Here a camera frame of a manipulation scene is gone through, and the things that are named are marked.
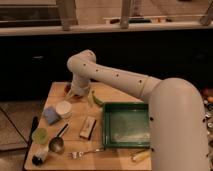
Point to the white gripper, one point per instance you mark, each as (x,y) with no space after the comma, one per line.
(80,91)

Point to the wooden block eraser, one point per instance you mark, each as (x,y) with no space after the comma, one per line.
(87,127)

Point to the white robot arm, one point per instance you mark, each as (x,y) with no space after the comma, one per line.
(177,114)

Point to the dark bowl with orange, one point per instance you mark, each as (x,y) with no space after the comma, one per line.
(68,88)

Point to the green pea pod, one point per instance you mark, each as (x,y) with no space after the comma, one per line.
(96,100)

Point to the white round container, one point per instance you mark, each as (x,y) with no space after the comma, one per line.
(63,108)

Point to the blue sponge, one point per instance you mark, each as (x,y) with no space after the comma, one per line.
(51,115)

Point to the wooden table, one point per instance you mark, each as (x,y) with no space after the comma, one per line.
(108,160)

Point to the black stand beside table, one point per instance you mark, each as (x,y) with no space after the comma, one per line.
(33,128)

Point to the green plastic tray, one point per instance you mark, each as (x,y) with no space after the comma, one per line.
(125,125)

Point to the metal measuring cup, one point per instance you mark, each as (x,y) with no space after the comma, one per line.
(56,144)

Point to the silver fork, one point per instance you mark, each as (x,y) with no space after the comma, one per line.
(79,154)

